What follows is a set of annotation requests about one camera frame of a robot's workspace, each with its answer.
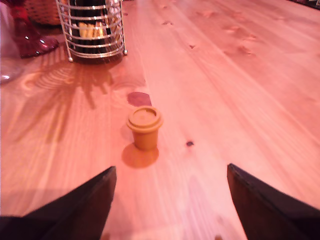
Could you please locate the clear bottle with blue cap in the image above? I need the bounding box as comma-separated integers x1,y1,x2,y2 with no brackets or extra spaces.
0,4,25,85

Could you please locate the metal wire utensil rack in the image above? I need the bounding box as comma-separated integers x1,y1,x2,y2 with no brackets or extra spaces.
55,0,128,63

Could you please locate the red glass goblet bowl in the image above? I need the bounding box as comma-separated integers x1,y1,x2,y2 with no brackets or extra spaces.
11,0,60,59

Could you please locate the mustard yellow coffee capsule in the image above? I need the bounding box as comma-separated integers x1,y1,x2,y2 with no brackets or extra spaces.
125,105,165,152

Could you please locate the wicker basket with handle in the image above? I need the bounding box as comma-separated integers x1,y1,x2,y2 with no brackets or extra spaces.
24,0,62,27

